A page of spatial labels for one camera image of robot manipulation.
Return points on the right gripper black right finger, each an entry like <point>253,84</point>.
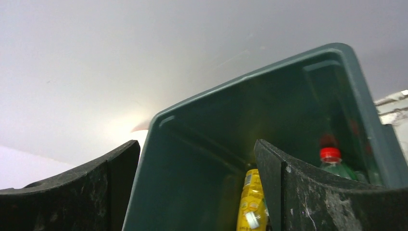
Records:
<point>302,197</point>

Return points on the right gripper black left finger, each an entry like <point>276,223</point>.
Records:
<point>91,197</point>

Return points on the yellow juice bottle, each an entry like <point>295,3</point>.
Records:
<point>252,214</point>

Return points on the green label tea bottle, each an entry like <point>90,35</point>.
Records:
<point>331,161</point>

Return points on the dark green plastic bin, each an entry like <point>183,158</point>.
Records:
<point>192,168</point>

